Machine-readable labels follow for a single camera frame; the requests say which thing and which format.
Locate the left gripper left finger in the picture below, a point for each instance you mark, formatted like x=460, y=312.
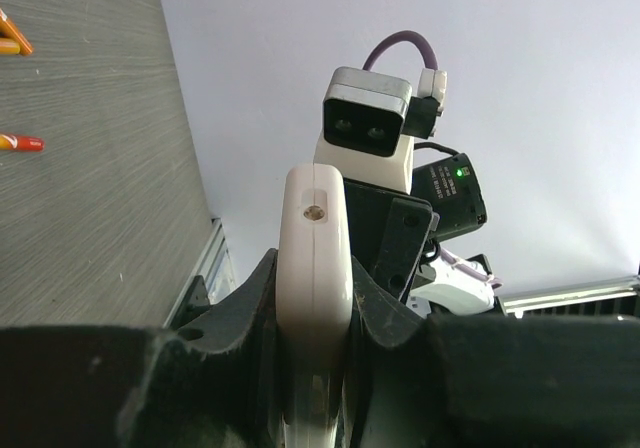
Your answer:
x=210, y=383

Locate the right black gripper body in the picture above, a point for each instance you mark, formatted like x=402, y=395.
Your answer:
x=388, y=232

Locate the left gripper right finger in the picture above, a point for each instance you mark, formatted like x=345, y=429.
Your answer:
x=487, y=380

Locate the white remote control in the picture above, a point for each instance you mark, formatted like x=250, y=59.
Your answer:
x=313, y=303

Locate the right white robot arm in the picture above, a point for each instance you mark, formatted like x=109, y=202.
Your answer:
x=444, y=282

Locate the red orange battery near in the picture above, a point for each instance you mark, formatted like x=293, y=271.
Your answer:
x=20, y=143

